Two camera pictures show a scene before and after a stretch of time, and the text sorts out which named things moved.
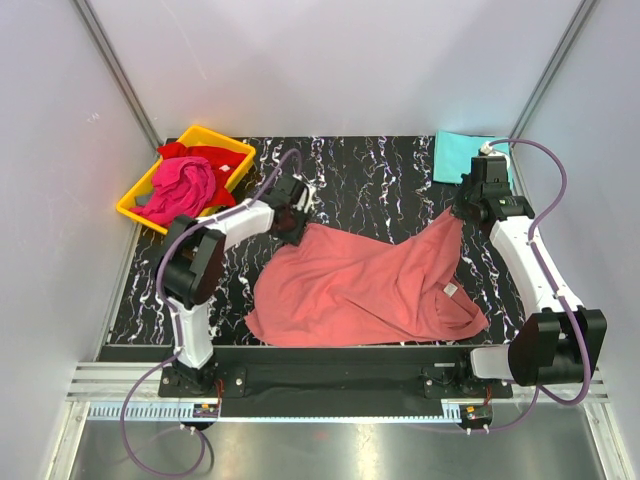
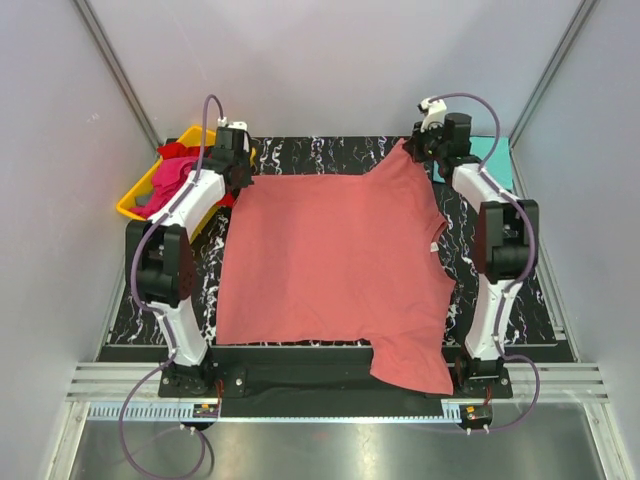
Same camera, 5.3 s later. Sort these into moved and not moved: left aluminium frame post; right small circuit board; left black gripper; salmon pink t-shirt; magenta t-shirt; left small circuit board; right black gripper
Moved: right black gripper; salmon pink t-shirt; left black gripper
Not moved: right small circuit board; magenta t-shirt; left aluminium frame post; left small circuit board
